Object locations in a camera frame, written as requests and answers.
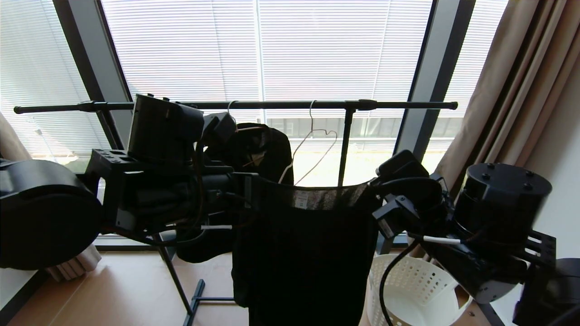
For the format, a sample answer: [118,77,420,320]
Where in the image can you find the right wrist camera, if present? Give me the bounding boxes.
[376,150,430,182]

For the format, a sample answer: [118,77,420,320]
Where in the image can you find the black T-shirt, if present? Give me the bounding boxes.
[231,177,381,326]

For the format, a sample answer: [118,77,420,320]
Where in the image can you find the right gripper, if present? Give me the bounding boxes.
[372,196,454,240]

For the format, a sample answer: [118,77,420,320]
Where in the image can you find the pink clothes hanger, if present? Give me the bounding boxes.
[279,101,338,186]
[227,101,268,133]

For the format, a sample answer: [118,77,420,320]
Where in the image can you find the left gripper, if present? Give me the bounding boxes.
[202,172,260,212]

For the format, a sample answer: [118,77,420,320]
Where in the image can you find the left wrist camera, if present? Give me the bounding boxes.
[202,112,237,146]

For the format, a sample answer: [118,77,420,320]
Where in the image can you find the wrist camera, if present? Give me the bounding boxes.
[376,150,430,182]
[202,112,237,146]

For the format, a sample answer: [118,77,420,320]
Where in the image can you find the black cable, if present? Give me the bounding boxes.
[380,240,420,326]
[97,224,204,248]

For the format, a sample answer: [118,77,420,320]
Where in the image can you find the black shorts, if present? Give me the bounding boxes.
[176,123,294,263]

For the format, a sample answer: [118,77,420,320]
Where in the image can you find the white laundry basket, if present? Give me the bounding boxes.
[366,254,474,326]

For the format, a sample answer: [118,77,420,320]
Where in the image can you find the brown curtain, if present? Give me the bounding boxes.
[0,113,102,282]
[435,0,580,200]

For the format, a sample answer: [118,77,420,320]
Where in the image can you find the window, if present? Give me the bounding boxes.
[0,0,510,249]

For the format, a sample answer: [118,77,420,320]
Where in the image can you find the black clothes rack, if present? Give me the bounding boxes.
[14,99,458,326]

